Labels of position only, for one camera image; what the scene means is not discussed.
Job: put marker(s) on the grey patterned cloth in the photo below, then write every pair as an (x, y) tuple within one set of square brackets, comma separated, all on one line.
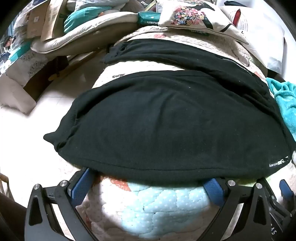
[(25, 67)]

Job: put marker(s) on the white printed cloth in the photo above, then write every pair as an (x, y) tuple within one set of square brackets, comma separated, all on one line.
[(231, 14)]

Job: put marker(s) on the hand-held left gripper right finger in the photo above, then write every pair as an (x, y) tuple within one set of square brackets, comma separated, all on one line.
[(211, 187)]

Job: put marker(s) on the white crumpled cloth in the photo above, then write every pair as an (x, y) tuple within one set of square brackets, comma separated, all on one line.
[(97, 4)]

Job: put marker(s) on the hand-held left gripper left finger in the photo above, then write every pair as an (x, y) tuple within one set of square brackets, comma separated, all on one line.
[(81, 185)]

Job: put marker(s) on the beige padded mat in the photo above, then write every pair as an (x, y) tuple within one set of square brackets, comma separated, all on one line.
[(92, 34)]

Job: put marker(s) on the teal cloth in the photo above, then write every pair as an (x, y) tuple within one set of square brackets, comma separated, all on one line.
[(85, 17)]

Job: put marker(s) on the quilted patchwork blanket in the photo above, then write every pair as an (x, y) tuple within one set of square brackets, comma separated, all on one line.
[(150, 208)]

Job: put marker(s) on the dark blue cloth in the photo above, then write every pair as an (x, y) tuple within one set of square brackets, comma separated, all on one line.
[(234, 3)]

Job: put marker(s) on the teal wipes packet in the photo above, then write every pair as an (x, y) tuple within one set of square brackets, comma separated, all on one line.
[(149, 18)]

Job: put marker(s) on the cardboard box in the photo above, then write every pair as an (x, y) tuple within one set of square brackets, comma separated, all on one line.
[(35, 23)]

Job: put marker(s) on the black pants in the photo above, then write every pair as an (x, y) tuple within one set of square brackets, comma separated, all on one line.
[(161, 120)]

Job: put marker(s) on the teal fleece towel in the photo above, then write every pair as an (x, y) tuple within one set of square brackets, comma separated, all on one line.
[(286, 104)]

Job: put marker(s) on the brown paper bag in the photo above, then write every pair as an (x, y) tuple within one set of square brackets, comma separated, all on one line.
[(54, 18)]

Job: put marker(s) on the floral print pillow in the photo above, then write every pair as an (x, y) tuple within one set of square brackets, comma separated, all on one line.
[(192, 16)]

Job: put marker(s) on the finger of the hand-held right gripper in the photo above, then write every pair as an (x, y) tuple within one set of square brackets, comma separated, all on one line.
[(283, 188)]

